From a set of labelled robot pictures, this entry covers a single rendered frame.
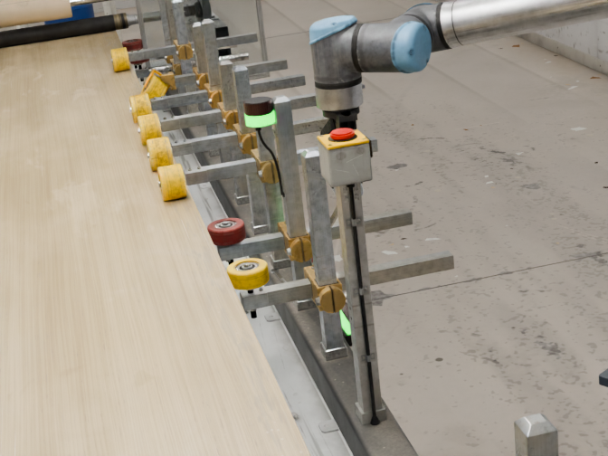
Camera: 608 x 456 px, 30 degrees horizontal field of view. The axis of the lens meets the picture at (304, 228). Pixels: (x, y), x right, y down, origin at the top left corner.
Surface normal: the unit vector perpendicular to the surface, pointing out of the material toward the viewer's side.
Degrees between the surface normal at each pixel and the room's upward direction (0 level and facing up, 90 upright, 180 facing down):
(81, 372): 0
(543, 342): 0
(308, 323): 0
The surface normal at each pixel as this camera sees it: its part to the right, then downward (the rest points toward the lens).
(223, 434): -0.11, -0.93
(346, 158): 0.23, 0.33
